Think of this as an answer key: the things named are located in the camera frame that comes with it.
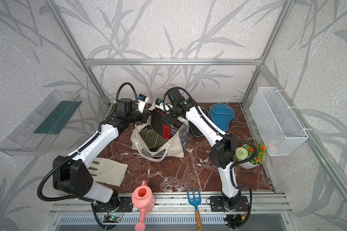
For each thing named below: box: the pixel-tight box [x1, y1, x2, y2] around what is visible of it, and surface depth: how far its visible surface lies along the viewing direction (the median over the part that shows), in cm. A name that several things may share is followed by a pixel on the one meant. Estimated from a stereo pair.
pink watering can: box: [131, 180, 156, 231], surface depth 67 cm
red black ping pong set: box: [150, 108, 172, 140], surface depth 88 cm
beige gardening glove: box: [88, 157, 129, 188], surface depth 87 cm
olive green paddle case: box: [138, 125, 168, 152], surface depth 93 cm
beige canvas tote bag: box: [130, 109, 190, 162], surface depth 78 cm
